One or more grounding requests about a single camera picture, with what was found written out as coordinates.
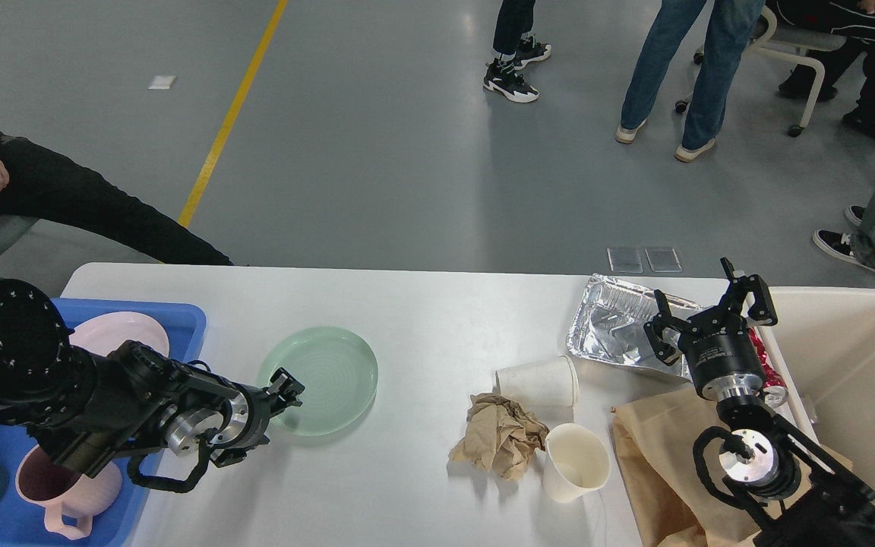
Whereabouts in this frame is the crumpled brown paper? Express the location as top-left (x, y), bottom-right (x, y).
top-left (448, 394), bottom-right (550, 481)

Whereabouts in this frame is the floor plate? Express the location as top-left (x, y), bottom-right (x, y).
top-left (607, 247), bottom-right (645, 274)
top-left (643, 246), bottom-right (684, 274)

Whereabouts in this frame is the blue plastic tray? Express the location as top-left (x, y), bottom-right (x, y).
top-left (0, 298), bottom-right (207, 546)

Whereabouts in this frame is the person in blue jeans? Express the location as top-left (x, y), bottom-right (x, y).
top-left (615, 1), bottom-right (764, 163)

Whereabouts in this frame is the grey office chair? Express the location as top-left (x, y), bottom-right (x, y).
top-left (0, 214), bottom-right (39, 257)

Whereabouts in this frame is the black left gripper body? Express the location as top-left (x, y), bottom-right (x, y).
top-left (168, 380), bottom-right (272, 456)

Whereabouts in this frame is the pink plate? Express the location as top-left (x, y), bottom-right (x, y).
top-left (69, 311), bottom-right (170, 356)

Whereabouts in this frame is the white rolling chair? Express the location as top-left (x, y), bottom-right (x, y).
top-left (674, 6), bottom-right (848, 138)

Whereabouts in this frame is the person with black sneakers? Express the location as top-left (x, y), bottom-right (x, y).
top-left (482, 1), bottom-right (552, 103)

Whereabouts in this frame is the aluminium foil tray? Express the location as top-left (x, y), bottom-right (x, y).
top-left (567, 274), bottom-right (691, 382)

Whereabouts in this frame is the green plate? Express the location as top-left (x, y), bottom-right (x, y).
top-left (257, 326), bottom-right (378, 437)

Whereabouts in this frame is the person in striped trousers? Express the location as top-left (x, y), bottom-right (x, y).
top-left (766, 1), bottom-right (875, 140)

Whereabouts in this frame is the right floor plate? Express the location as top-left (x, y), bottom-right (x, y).
top-left (643, 246), bottom-right (684, 274)

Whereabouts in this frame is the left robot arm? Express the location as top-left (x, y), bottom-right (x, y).
top-left (0, 278), bottom-right (305, 494)

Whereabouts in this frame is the crushed red can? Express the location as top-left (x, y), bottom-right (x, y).
top-left (749, 327), bottom-right (788, 409)

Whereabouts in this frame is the seated person in black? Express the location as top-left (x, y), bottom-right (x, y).
top-left (0, 131), bottom-right (232, 266)

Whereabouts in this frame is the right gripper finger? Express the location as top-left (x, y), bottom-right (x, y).
top-left (719, 257), bottom-right (778, 326)
top-left (643, 289), bottom-right (690, 365)

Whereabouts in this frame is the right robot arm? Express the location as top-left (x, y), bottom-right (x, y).
top-left (643, 258), bottom-right (875, 546)

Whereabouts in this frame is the left floor plate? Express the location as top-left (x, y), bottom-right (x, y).
top-left (607, 247), bottom-right (645, 274)

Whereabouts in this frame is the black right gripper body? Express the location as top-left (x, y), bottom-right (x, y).
top-left (681, 307), bottom-right (766, 400)

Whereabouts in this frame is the pink mug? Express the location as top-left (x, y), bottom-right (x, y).
top-left (14, 446), bottom-right (122, 540)

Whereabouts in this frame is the upright white paper cup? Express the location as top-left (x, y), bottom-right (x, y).
top-left (542, 423), bottom-right (611, 503)

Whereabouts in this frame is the brown paper bag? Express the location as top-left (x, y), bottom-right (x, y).
top-left (611, 384), bottom-right (854, 547)

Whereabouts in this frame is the beige plastic bin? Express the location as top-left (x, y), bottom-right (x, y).
top-left (760, 287), bottom-right (875, 489)

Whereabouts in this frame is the lying white paper cup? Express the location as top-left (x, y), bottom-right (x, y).
top-left (495, 356), bottom-right (579, 407)

